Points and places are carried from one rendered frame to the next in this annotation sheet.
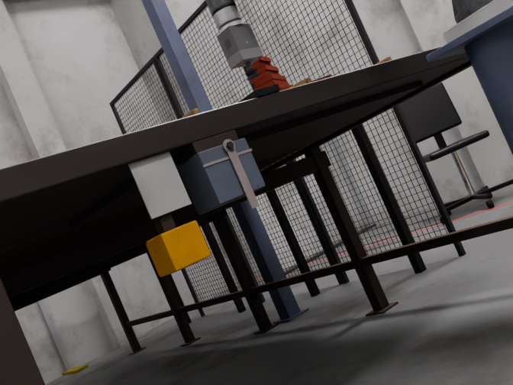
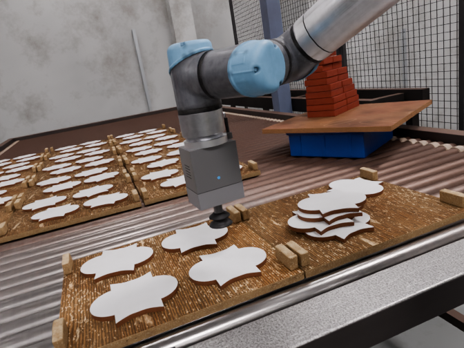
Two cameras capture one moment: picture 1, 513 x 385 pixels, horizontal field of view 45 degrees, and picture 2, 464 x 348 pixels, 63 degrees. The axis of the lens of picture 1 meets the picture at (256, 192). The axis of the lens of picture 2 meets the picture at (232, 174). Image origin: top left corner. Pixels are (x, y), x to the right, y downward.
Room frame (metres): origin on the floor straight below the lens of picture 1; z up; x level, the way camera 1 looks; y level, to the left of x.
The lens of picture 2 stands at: (1.16, -0.37, 1.29)
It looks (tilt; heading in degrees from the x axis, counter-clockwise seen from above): 15 degrees down; 19
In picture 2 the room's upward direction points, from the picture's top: 9 degrees counter-clockwise
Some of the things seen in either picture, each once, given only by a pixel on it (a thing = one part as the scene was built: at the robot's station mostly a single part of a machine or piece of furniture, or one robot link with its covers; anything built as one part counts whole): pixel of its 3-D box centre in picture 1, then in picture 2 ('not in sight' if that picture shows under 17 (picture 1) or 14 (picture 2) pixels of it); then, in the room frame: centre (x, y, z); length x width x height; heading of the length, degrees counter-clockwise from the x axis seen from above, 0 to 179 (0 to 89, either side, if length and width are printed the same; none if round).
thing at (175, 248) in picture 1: (162, 213); not in sight; (1.26, 0.19, 0.74); 0.09 x 0.08 x 0.24; 128
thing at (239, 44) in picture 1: (237, 46); (209, 167); (1.77, -0.12, 1.13); 0.10 x 0.09 x 0.16; 42
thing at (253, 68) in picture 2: not in sight; (248, 69); (1.73, -0.23, 1.29); 0.11 x 0.11 x 0.08; 66
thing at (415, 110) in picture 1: (449, 147); not in sight; (5.03, -1.59, 0.54); 0.69 x 0.69 x 1.08
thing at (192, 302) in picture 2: not in sight; (170, 269); (1.76, 0.00, 0.93); 0.41 x 0.35 x 0.02; 128
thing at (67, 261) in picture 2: not in sight; (67, 263); (1.74, 0.24, 0.95); 0.06 x 0.02 x 0.03; 38
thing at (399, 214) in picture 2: not in sight; (340, 213); (2.01, -0.32, 0.93); 0.41 x 0.35 x 0.02; 128
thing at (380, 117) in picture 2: not in sight; (347, 116); (2.76, -0.34, 1.03); 0.50 x 0.50 x 0.02; 67
